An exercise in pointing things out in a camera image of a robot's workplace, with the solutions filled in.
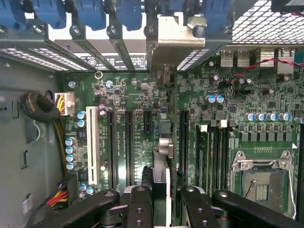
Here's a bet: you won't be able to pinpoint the black installed RAM stick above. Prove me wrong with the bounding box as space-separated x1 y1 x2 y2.
196 125 211 192

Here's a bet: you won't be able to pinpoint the socket locking lever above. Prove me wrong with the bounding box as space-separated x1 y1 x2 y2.
243 178 257 198

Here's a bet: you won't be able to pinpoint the long black expansion slot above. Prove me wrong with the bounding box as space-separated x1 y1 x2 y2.
108 109 117 190
180 109 190 178
125 110 134 190

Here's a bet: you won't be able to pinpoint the CPU socket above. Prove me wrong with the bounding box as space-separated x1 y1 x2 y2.
231 150 297 214

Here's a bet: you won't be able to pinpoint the white expansion slot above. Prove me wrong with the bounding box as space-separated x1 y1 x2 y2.
85 105 99 186

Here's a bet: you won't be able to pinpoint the short black expansion slot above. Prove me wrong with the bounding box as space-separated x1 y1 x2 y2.
143 110 153 133

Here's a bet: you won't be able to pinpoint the green motherboard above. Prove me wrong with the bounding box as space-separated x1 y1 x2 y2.
60 47 304 228

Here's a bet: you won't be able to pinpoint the white power connector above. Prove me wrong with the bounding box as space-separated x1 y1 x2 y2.
54 92 75 116

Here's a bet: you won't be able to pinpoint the grey open PC case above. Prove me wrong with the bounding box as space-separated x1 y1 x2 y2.
0 0 304 73

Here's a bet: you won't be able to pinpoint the blue card retainer clip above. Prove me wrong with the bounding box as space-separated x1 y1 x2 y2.
0 0 27 34
204 0 232 40
78 0 106 30
30 0 66 30
117 0 143 31

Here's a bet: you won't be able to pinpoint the red yellow power wires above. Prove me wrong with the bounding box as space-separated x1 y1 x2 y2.
46 182 69 210

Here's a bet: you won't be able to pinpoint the yellow black wire bundle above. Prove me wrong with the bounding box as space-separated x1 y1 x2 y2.
53 117 69 178

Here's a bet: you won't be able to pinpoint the red black twisted wire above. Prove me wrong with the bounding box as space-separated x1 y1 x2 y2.
225 57 304 84

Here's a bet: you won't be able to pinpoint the black braided cable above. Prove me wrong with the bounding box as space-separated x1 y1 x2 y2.
20 92 60 124

